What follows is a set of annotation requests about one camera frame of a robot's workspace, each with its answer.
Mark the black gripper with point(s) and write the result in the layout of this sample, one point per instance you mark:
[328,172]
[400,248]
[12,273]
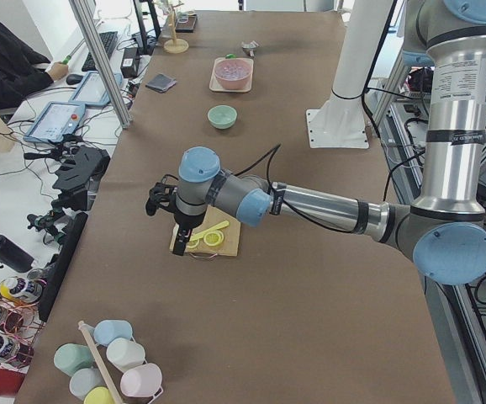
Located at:
[187,220]

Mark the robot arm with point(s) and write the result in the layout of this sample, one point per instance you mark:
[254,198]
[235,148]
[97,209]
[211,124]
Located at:
[442,231]

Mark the mint green bowl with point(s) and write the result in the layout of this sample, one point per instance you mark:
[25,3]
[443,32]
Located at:
[222,117]

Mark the pink bowl of ice cubes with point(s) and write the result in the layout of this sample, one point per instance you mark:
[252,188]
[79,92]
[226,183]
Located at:
[233,74]

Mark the stainless steel ice scoop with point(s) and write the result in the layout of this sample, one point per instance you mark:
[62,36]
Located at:
[250,48]

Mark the lemon slice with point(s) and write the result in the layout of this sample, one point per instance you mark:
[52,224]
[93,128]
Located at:
[193,243]
[214,238]

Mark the yellow plastic knife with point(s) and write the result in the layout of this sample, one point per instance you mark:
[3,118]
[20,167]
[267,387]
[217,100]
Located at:
[201,234]

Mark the bamboo cutting board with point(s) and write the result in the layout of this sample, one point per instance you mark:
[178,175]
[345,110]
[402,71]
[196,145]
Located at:
[230,245]

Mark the light blue cup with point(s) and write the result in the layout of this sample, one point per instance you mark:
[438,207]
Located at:
[108,330]

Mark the white cup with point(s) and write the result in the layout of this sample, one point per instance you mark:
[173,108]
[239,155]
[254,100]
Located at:
[125,354]

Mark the cream rectangular serving tray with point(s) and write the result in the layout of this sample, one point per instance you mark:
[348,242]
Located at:
[215,86]

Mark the pink cup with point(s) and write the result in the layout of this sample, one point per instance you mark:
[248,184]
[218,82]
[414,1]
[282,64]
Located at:
[142,381]

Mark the grey folded cloth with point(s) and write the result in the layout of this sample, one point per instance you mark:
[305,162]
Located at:
[161,83]

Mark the wooden cup rack pole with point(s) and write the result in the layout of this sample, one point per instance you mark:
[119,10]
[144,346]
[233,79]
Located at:
[113,391]

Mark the yellow sauce bottle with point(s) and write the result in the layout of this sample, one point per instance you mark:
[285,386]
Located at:
[25,290]

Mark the mint green cup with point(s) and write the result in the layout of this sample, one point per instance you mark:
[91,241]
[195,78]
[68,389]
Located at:
[71,357]

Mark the blue teach pendant tablet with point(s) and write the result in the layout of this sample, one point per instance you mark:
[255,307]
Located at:
[57,119]

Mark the grey cup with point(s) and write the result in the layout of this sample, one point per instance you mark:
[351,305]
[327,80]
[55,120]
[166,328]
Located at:
[85,380]

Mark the black water bottle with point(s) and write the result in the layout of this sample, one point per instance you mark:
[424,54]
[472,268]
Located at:
[14,257]

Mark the yellow cup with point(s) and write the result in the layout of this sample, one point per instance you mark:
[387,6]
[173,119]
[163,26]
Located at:
[99,395]

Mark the wooden mug tree stand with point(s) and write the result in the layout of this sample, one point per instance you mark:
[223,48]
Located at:
[174,45]

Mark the black computer mouse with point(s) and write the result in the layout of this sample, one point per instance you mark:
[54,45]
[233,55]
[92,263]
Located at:
[73,79]

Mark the seated person in black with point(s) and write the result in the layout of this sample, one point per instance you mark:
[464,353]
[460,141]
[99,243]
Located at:
[19,72]

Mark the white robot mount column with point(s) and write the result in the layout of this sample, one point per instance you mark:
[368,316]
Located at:
[340,122]

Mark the aluminium frame post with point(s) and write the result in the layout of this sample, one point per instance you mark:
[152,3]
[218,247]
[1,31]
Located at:
[95,46]

